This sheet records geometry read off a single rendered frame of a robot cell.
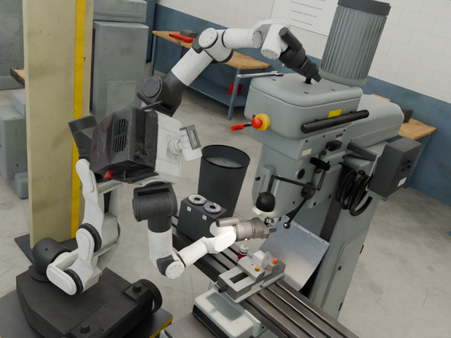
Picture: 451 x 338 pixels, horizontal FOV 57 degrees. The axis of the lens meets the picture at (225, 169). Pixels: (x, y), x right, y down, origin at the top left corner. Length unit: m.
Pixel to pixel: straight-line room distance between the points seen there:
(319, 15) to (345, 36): 4.84
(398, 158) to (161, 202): 0.92
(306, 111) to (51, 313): 1.57
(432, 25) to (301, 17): 1.89
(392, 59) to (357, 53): 4.30
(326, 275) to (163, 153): 1.19
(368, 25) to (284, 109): 0.50
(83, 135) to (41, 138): 1.28
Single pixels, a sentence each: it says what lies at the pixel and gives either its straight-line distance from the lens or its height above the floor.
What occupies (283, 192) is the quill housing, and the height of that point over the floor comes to 1.47.
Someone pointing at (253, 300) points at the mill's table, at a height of 0.91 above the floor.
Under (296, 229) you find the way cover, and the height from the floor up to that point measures 1.05.
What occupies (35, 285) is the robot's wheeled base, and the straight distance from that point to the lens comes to 2.46.
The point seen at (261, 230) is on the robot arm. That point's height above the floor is 1.24.
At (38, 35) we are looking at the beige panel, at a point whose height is 1.64.
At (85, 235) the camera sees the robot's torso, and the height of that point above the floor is 1.05.
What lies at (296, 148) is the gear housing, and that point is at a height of 1.68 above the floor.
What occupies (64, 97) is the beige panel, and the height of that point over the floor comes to 1.24.
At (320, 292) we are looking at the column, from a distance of 2.40.
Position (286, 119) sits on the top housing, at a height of 1.80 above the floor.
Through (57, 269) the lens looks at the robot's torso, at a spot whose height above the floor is 0.73.
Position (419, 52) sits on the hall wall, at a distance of 5.92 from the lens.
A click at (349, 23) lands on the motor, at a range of 1.74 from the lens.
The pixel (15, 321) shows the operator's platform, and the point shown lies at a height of 0.40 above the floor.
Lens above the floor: 2.25
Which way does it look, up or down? 26 degrees down
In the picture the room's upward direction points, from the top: 12 degrees clockwise
